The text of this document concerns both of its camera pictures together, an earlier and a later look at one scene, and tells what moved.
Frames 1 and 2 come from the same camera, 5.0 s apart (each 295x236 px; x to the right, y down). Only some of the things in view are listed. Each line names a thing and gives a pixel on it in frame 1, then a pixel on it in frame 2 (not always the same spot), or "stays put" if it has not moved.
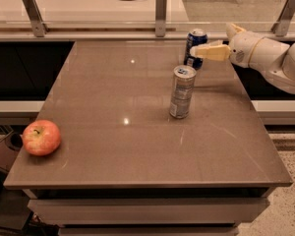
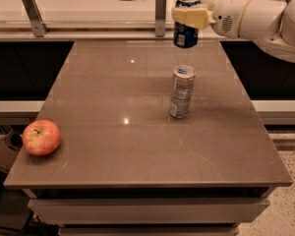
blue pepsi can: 196,37 → 184,35
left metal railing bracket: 38,26 stays put
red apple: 41,138 stays put
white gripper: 242,50 → 226,17
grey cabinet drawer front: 148,211 stays put
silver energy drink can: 182,90 stays put
